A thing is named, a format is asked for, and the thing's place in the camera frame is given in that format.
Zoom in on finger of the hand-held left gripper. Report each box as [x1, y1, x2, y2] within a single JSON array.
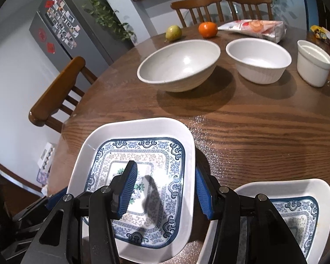
[[14, 188, 70, 227]]

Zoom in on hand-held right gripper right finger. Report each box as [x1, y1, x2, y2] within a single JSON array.
[[195, 167, 310, 264]]

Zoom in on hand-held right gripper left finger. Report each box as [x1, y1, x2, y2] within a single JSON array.
[[20, 160, 138, 264]]

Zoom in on blue patterned square plate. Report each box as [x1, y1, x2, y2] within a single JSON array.
[[203, 179, 330, 264], [67, 117, 196, 262]]

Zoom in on large grey-white bowl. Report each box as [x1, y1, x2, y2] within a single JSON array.
[[137, 40, 221, 93]]

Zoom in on white ribbed bowl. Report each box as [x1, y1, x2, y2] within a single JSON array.
[[225, 38, 292, 84]]

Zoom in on small white ramekin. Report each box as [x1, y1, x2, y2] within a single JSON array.
[[297, 40, 330, 88]]

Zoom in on grey refrigerator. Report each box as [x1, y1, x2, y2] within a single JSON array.
[[29, 0, 135, 66]]

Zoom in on green pear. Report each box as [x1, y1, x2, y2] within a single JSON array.
[[165, 25, 183, 42]]

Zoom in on orange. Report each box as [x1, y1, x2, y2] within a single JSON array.
[[198, 22, 218, 39]]

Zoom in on white and red snack bag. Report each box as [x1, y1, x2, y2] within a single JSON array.
[[218, 19, 288, 44]]

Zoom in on group of fridge magnets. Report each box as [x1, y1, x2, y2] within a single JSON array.
[[45, 0, 81, 48]]

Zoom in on trailing green vine plant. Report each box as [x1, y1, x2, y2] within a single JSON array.
[[58, 0, 135, 43]]

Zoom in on yellow snack packet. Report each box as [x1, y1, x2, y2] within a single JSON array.
[[310, 25, 330, 44]]

